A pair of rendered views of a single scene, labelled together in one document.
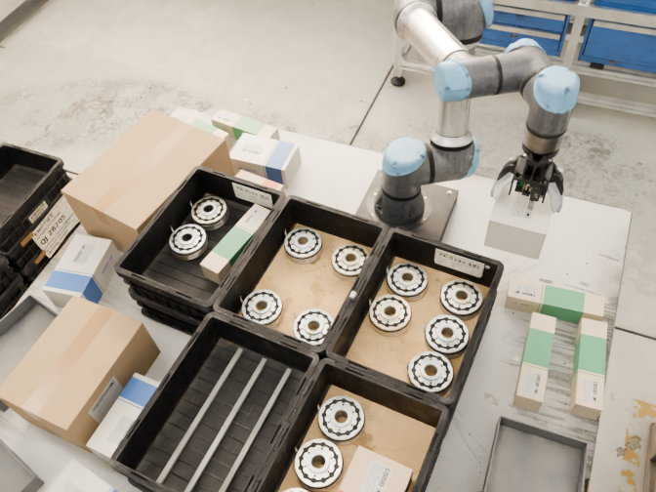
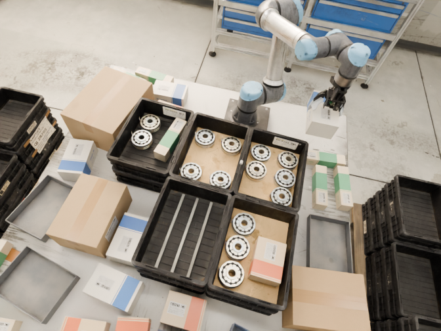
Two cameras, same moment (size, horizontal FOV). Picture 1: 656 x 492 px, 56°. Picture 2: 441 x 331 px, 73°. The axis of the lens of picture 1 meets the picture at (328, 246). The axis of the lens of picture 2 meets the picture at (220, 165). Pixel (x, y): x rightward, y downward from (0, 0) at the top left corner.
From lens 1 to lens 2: 0.38 m
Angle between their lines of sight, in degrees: 14
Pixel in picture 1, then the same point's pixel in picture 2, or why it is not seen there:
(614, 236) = (341, 127)
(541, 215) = (334, 117)
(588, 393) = (346, 199)
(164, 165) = (120, 98)
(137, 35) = (62, 25)
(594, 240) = not seen: hidden behind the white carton
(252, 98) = (136, 62)
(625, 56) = not seen: hidden behind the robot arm
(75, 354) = (91, 206)
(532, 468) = (325, 236)
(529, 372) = (319, 192)
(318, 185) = (199, 107)
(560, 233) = not seen: hidden behind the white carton
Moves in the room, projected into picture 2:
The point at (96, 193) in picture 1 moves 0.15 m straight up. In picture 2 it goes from (83, 114) to (73, 92)
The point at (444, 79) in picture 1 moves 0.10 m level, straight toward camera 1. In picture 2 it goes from (305, 48) to (310, 67)
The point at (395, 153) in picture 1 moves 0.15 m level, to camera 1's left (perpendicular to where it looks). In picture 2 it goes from (248, 89) to (221, 93)
